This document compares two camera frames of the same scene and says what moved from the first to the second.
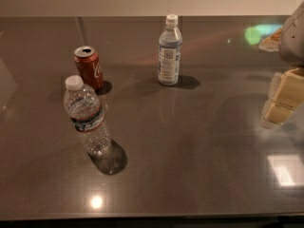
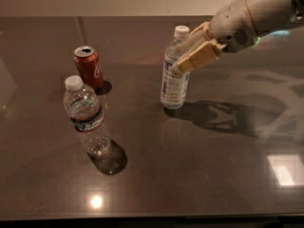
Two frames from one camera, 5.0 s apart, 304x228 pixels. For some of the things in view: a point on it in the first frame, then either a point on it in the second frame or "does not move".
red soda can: [88, 66] does not move
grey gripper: [294, 40] -> [230, 24]
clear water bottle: [84, 106] does not move
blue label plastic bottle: [169, 52] -> [175, 85]
